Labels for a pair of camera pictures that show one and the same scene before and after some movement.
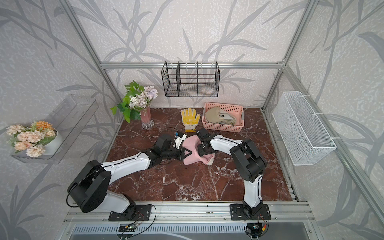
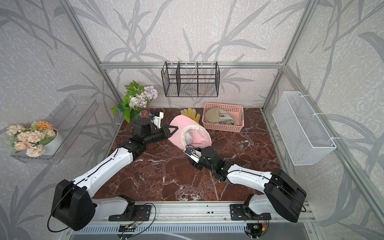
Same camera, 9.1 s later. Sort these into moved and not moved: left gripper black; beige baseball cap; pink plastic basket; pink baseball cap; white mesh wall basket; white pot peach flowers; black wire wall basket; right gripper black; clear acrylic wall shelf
Moved: pink baseball cap; left gripper black; right gripper black
Not moved: white mesh wall basket; black wire wall basket; white pot peach flowers; clear acrylic wall shelf; pink plastic basket; beige baseball cap
